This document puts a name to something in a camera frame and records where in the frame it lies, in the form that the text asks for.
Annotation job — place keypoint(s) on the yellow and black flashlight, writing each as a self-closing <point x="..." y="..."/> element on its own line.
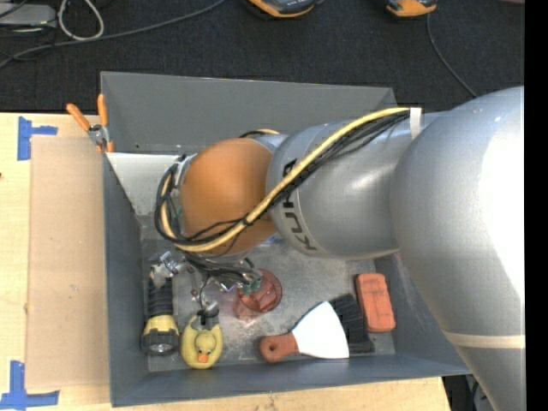
<point x="159" y="315"/>

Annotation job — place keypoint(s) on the clear red plastic cup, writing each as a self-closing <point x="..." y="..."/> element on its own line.
<point x="267" y="293"/>

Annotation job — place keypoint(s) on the yellow rubber duck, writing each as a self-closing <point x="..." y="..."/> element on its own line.
<point x="201" y="345"/>

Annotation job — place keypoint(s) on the red-brown flat block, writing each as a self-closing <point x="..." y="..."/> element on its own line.
<point x="376" y="302"/>

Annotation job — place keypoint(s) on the grey metal bin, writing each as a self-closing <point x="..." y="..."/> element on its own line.
<point x="128" y="272"/>

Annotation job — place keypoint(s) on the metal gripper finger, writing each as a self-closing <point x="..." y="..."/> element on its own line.
<point x="173" y="263"/>

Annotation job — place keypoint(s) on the brown cardboard board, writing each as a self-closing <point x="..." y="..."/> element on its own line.
<point x="64" y="251"/>

